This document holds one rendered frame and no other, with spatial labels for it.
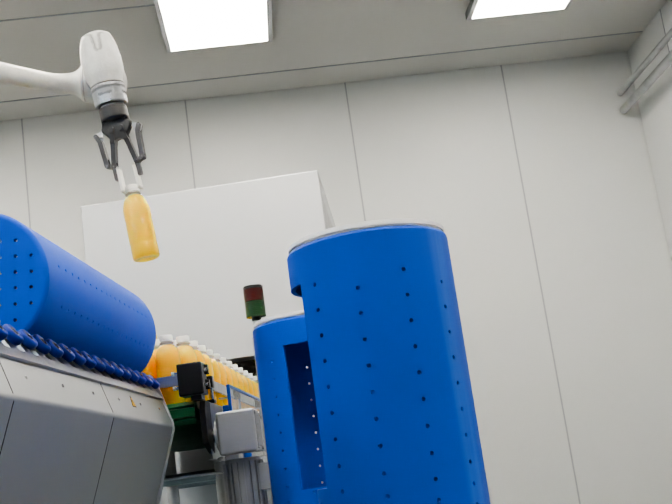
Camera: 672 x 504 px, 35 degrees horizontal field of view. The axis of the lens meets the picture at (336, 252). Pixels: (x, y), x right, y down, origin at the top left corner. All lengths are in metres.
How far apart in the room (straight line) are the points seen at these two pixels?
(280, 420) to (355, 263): 0.89
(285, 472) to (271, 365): 0.25
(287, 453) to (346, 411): 0.84
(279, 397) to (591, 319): 5.21
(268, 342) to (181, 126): 5.18
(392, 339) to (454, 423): 0.17
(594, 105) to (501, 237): 1.22
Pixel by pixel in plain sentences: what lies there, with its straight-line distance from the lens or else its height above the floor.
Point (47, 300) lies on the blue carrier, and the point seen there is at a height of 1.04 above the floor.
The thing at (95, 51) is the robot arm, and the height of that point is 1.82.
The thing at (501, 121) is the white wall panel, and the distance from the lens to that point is 7.82.
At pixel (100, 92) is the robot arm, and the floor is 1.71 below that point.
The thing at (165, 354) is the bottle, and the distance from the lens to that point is 3.09.
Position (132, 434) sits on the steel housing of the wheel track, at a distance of 2.61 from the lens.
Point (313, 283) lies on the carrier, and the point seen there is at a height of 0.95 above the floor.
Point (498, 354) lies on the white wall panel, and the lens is 7.42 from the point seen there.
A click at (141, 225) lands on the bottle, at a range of 2.81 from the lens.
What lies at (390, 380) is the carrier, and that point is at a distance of 1.71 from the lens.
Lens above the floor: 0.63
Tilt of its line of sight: 12 degrees up
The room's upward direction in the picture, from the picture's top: 8 degrees counter-clockwise
